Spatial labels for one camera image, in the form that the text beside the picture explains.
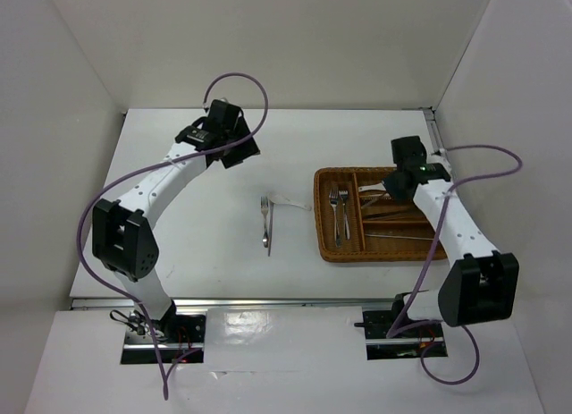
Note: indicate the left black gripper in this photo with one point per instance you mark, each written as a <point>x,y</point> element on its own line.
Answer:
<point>248,148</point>

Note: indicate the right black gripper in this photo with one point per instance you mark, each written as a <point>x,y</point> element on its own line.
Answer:
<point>389,183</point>

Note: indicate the white ceramic spoon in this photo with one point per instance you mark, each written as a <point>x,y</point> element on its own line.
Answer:
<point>279,199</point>
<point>377,186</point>
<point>373,194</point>

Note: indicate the silver fork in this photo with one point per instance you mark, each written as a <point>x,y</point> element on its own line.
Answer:
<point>334,201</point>
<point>344,196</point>
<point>264,208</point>

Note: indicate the silver knife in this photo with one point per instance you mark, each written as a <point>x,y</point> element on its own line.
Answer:
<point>270,227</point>

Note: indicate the silver chopstick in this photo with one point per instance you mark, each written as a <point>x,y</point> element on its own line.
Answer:
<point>397,237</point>

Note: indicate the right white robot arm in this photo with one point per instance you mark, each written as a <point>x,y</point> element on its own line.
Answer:
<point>481,284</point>

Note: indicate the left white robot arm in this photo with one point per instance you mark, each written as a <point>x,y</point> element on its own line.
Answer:
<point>122,230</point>

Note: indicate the brown wicker divided tray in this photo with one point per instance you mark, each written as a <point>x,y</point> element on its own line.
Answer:
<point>360,248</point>

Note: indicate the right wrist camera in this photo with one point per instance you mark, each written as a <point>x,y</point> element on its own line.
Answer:
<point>440,156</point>

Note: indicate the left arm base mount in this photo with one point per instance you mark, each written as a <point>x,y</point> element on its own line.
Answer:
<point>138,349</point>

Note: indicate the aluminium table rail front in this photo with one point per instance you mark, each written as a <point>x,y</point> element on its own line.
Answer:
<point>108,303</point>

